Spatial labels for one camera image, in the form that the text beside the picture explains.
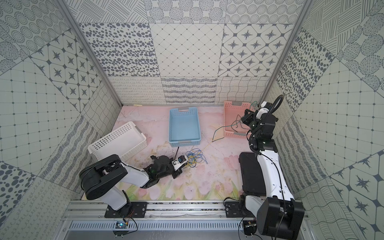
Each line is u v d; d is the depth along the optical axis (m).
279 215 0.39
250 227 0.72
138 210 0.74
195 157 0.91
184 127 1.07
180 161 0.75
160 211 0.75
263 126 0.55
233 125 1.07
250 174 0.85
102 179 0.46
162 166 0.69
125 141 0.98
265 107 0.65
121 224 0.72
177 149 0.96
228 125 1.09
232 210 0.75
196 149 0.96
